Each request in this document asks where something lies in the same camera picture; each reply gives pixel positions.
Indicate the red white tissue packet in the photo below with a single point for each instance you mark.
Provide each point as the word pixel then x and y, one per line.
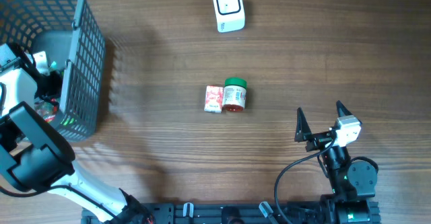
pixel 213 99

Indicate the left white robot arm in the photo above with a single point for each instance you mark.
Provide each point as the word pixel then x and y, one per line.
pixel 36 159

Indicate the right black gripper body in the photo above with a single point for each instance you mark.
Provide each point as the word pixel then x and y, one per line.
pixel 322 140

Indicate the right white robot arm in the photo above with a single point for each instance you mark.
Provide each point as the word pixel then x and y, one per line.
pixel 352 179

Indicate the white barcode scanner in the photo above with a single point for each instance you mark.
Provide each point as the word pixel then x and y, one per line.
pixel 230 15

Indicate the green lid jar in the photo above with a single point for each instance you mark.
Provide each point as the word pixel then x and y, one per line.
pixel 234 98

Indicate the green candy bag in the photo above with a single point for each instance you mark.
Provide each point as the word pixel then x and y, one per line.
pixel 47 110

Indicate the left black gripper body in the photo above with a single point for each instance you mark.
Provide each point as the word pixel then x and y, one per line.
pixel 47 91

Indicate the teal snack packet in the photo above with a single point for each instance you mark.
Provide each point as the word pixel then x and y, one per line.
pixel 53 66

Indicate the grey plastic mesh basket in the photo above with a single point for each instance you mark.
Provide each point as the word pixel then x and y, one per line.
pixel 68 33

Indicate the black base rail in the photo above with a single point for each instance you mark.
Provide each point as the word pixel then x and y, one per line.
pixel 235 213

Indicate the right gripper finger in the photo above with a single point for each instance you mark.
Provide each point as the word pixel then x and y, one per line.
pixel 303 131
pixel 342 110

